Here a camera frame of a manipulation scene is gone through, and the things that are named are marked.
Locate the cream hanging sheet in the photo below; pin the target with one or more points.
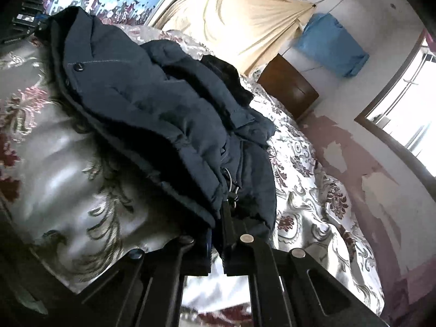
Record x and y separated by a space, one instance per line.
238 17

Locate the blue hanging cloth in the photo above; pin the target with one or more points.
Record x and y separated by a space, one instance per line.
332 46

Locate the barred window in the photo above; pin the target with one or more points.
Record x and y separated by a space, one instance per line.
405 122

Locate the floral satin bedspread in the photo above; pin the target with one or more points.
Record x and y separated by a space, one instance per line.
306 184

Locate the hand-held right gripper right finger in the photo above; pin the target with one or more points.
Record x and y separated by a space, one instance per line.
235 228

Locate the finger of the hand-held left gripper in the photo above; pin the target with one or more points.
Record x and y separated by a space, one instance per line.
39 17

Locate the brown wooden headboard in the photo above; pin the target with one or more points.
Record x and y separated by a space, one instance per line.
288 85

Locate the black padded jacket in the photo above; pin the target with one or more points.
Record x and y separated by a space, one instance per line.
153 109

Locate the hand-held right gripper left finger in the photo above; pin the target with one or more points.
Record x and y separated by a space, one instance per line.
184 255

